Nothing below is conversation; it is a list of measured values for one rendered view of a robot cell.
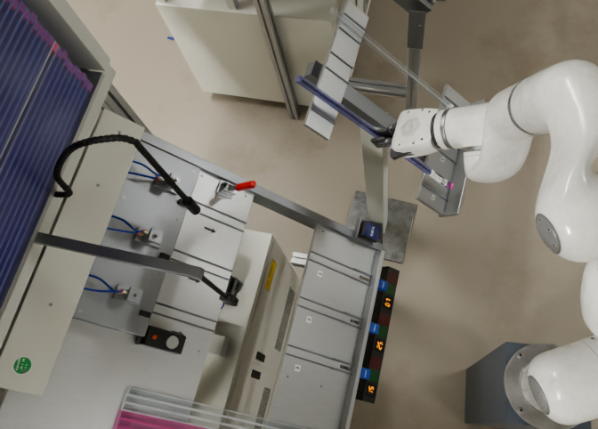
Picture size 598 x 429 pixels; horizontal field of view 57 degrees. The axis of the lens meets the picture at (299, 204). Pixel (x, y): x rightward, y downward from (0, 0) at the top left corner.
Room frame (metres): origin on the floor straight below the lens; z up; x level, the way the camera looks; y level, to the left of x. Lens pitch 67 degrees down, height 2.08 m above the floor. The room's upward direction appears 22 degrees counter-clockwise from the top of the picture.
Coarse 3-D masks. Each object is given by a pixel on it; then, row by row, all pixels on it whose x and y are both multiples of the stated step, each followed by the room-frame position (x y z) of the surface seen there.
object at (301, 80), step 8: (296, 80) 0.67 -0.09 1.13; (304, 80) 0.67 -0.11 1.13; (312, 88) 0.65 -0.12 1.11; (320, 96) 0.64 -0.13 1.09; (328, 96) 0.64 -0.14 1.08; (328, 104) 0.63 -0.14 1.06; (336, 104) 0.62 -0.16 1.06; (344, 112) 0.61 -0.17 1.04; (352, 120) 0.60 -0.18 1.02; (360, 120) 0.60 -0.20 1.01; (368, 128) 0.58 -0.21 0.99; (376, 136) 0.56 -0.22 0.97; (384, 136) 0.56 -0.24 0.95; (408, 160) 0.52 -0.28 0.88; (416, 160) 0.51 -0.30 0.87; (424, 168) 0.50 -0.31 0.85; (448, 184) 0.46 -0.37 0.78
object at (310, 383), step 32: (320, 256) 0.39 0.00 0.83; (352, 256) 0.38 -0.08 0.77; (320, 288) 0.32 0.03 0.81; (352, 288) 0.31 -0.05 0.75; (320, 320) 0.26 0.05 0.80; (288, 352) 0.21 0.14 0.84; (320, 352) 0.19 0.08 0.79; (352, 352) 0.17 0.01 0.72; (288, 384) 0.15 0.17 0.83; (320, 384) 0.13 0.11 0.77; (288, 416) 0.09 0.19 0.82; (320, 416) 0.07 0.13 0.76
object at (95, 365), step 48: (240, 192) 0.54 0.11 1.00; (192, 240) 0.46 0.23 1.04; (240, 240) 0.45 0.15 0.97; (192, 288) 0.37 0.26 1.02; (96, 336) 0.32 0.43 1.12; (192, 336) 0.28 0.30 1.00; (48, 384) 0.26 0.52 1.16; (96, 384) 0.24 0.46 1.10; (144, 384) 0.22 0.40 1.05; (192, 384) 0.20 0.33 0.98
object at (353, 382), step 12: (384, 252) 0.37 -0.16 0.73; (372, 288) 0.30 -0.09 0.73; (372, 300) 0.27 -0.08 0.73; (372, 312) 0.24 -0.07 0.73; (360, 324) 0.23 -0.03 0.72; (360, 336) 0.20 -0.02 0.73; (360, 348) 0.17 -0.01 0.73; (360, 360) 0.15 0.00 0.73; (348, 384) 0.11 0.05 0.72; (348, 396) 0.09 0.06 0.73; (348, 408) 0.06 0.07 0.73; (348, 420) 0.04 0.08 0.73
